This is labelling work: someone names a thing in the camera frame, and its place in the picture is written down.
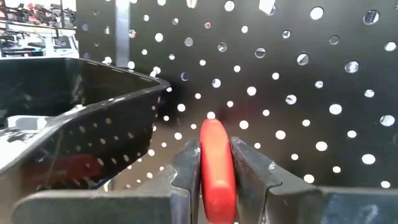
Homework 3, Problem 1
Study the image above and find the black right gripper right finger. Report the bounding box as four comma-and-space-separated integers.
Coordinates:
229, 136, 398, 224

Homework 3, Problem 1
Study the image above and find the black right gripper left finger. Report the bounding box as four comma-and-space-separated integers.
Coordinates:
12, 139, 201, 224

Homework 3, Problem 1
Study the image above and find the small red handled screwdriver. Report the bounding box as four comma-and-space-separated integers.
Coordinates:
200, 118, 238, 224

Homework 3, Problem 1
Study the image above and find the black peg board bin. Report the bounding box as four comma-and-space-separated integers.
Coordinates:
0, 57, 171, 200

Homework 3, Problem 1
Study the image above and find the black perforated peg board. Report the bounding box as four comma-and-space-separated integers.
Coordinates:
76, 0, 398, 190

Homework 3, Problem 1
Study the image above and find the cluttered background workbench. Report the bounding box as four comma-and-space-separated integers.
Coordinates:
0, 0, 77, 58

